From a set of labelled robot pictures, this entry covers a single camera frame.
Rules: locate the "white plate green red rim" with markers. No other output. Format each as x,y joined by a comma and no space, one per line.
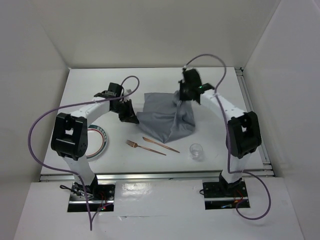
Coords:
97,142

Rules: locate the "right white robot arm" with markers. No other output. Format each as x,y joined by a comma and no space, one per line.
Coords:
243,135

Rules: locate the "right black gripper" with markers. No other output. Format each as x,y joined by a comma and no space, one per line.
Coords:
182,96

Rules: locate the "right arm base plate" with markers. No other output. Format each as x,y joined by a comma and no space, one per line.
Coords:
216,199

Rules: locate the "copper fork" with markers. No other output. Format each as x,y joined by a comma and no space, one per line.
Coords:
135,145

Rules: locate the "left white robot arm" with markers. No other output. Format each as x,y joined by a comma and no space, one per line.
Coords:
70,132

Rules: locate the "clear glass cup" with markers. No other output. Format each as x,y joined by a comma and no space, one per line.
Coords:
196,151

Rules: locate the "copper knife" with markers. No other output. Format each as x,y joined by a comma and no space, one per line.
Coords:
160,144

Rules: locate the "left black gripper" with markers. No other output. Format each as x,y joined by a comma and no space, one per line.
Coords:
125,117

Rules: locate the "aluminium front rail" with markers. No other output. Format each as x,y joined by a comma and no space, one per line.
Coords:
137,176

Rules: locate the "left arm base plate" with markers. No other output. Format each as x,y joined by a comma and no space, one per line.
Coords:
102,199

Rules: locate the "grey cloth placemat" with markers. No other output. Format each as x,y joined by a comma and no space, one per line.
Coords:
165,117

